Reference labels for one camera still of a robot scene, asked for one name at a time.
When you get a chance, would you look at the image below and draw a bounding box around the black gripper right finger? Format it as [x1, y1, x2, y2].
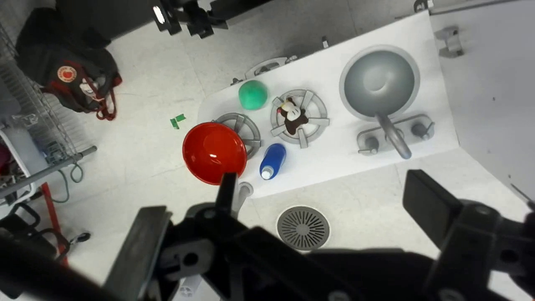
[401, 169, 465, 254]

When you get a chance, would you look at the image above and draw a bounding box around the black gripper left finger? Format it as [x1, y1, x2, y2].
[104, 204, 174, 301]

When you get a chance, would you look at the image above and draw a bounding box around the blue bottle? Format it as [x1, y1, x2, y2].
[257, 142, 287, 182]

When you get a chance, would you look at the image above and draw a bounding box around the grey toy faucet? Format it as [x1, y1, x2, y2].
[356, 112, 436, 160]

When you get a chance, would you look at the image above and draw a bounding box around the white toy kitchen unit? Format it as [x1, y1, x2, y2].
[197, 0, 535, 202]

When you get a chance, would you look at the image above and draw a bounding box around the round floor drain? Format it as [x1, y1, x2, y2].
[276, 204, 331, 252]

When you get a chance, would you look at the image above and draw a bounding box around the grey sink basin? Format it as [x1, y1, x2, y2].
[339, 45, 421, 122]

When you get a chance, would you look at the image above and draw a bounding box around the small green block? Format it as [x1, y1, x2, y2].
[169, 112, 189, 130]

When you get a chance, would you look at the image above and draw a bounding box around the grey stove burner with plush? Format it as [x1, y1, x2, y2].
[269, 88, 331, 150]

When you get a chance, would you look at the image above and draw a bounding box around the brown and white plush toy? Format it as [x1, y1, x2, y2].
[277, 97, 309, 137]

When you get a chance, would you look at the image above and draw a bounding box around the green ball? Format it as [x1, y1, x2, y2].
[237, 78, 271, 112]

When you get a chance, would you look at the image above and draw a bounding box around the black backpack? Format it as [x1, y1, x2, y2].
[13, 6, 124, 122]

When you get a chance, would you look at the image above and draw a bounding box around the black tripod equipment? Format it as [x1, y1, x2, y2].
[149, 0, 231, 40]

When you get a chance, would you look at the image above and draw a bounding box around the red pan with grey handle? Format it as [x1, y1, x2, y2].
[180, 122, 256, 217]

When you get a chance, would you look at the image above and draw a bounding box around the metal wire cart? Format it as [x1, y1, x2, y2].
[0, 110, 100, 204]

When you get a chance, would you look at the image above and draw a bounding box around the grey cabinet handle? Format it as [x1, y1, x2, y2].
[433, 23, 466, 60]

